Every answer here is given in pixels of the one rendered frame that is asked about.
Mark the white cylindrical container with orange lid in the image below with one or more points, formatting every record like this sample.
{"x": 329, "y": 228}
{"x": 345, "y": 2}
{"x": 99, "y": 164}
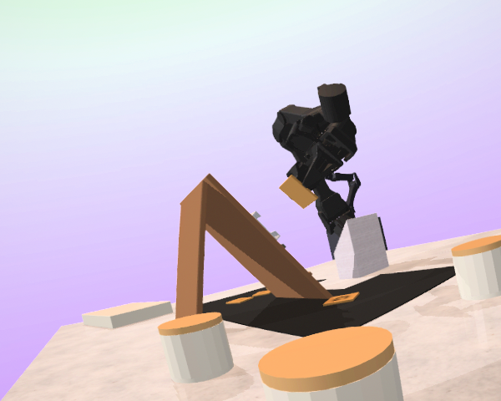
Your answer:
{"x": 345, "y": 364}
{"x": 196, "y": 347}
{"x": 478, "y": 268}

